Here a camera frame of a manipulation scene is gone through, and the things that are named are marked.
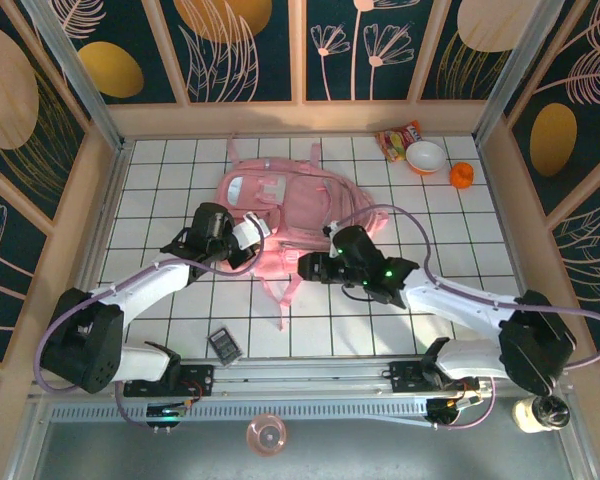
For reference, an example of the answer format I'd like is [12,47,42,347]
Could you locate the panel with large pale disc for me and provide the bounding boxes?
[417,0,549,104]

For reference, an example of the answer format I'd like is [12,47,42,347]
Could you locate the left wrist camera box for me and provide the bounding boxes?
[231,212,271,250]

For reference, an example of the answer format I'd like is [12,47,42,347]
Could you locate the panel with single pale flower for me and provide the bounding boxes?
[0,152,56,364]

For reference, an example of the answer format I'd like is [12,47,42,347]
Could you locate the small circuit board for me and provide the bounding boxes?
[144,404,189,426]
[426,394,481,426]

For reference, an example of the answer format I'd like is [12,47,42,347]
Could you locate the grey metal sheet panel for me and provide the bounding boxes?
[34,419,586,480]

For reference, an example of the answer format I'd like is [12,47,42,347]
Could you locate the panel with pale flower outlines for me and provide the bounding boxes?
[288,0,434,106]

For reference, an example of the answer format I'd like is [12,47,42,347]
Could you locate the panel with oval and feathers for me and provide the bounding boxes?
[502,0,600,221]

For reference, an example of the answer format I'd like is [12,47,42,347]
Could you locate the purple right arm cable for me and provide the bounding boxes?
[332,205,600,431]

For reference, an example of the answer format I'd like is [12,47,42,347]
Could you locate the slotted grey cable duct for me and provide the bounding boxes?
[49,397,431,426]

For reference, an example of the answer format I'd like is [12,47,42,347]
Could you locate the aluminium corner post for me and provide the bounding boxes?
[22,0,126,151]
[474,0,561,144]

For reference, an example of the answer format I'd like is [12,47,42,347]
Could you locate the small orange round toy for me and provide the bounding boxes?
[449,162,476,191]

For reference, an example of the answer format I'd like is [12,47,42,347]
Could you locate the white bottle with black cap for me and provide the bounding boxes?
[512,394,571,434]

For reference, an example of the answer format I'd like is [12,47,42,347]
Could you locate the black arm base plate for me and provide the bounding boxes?
[123,363,216,399]
[388,360,481,396]

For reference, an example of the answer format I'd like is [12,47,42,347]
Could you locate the panel with pale leaf outlines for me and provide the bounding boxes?
[147,0,300,107]

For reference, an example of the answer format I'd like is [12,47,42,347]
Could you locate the panel with yellow oval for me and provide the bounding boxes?
[64,0,190,107]

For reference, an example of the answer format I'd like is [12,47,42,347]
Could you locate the aluminium side rail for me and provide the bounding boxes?
[62,139,131,361]

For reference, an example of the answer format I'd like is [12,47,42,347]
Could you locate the colourful snack packet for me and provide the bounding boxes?
[374,119,424,164]

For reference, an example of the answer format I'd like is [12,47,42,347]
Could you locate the panel with thin yellow lines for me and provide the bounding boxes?
[0,17,91,236]

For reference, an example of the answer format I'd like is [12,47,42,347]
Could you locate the black calculator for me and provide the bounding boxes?
[206,325,244,365]

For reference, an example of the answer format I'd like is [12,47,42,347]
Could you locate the pink school backpack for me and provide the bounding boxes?
[214,132,391,334]

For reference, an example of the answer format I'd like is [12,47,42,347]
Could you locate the panel with feather leaf outlines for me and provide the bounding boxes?
[547,184,600,359]

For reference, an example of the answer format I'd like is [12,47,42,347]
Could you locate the pink transparent round spool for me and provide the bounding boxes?
[245,413,287,457]

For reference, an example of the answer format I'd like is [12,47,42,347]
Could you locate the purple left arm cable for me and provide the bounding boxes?
[35,247,261,431]

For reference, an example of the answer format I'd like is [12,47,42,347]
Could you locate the white and orange bowl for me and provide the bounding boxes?
[404,140,446,177]

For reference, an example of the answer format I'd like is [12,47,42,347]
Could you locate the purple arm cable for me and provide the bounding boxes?
[332,205,600,431]
[35,247,261,431]

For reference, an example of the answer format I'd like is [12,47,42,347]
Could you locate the aluminium mounting rail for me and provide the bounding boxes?
[29,354,576,401]

